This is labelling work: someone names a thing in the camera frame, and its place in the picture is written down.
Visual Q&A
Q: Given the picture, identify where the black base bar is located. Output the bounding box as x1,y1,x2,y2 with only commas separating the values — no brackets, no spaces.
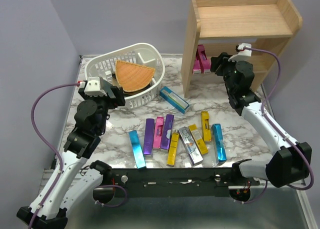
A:
109,167,260,199

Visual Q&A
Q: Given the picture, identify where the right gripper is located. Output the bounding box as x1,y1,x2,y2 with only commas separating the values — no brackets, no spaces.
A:
209,52,244,94

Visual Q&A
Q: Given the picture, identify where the pink toothpaste box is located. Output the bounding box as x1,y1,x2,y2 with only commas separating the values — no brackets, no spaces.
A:
152,116,164,149
197,44,211,74
192,52,202,75

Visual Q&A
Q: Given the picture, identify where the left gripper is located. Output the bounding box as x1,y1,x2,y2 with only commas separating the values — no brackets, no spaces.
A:
79,85,125,134

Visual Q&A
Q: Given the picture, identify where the yellow toothpaste box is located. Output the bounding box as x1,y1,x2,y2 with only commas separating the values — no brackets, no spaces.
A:
167,132,179,167
201,111,212,142
188,124,209,155

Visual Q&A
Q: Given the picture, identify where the wooden two-tier shelf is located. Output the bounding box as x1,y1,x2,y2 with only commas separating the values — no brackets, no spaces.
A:
181,0,303,97

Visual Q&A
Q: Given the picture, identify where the blue green toothpaste box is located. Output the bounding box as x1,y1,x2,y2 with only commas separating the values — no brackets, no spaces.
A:
159,86,190,114

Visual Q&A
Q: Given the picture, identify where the white plastic basket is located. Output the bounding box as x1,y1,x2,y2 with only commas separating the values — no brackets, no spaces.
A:
84,42,165,110

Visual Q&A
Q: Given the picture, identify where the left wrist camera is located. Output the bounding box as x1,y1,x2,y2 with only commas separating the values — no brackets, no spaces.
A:
78,76,107,98

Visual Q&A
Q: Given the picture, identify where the metallic blue toothpaste box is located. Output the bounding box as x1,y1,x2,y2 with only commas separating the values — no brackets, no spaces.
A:
211,123,227,162
128,130,146,169

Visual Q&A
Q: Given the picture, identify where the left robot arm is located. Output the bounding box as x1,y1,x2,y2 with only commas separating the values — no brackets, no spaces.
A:
16,76,126,229

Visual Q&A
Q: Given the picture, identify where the silver toothpaste box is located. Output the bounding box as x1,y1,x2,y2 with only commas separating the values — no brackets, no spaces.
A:
178,126,203,166

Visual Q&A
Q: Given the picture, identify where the purple toothpaste box with cloud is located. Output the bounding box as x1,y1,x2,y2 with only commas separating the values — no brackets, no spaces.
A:
160,114,174,150

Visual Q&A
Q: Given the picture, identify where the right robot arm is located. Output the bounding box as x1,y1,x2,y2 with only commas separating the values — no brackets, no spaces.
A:
210,52,314,190

